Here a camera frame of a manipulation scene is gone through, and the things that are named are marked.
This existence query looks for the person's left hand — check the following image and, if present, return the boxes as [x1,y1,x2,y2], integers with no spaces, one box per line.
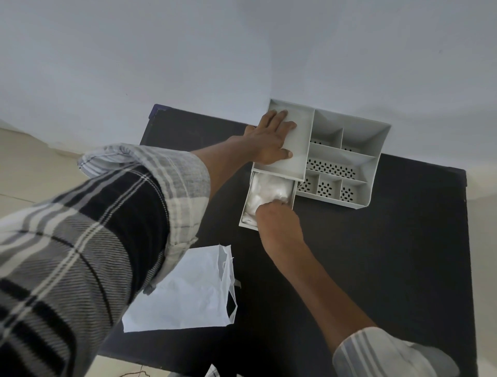
[243,110,298,166]

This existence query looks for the person's right hand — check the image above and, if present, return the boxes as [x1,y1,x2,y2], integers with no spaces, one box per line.
[254,198,305,257]

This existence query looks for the clear plastic gloves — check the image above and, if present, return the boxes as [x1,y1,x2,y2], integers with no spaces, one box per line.
[242,172,295,228]

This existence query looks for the white organizer drawer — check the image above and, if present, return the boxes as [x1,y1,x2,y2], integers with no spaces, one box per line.
[238,167,304,233]

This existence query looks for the white desk organizer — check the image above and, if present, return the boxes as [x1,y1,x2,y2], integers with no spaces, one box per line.
[251,98,392,210]

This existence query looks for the white paper glove packet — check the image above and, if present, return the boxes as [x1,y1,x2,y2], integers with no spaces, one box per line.
[122,244,238,334]

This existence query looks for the person's right forearm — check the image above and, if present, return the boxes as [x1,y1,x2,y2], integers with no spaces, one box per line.
[264,240,379,354]

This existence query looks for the person's left forearm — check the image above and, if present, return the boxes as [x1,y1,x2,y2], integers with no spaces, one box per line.
[192,134,257,202]

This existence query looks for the grey plaid shirt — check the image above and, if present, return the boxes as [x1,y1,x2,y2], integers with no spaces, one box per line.
[0,143,461,377]

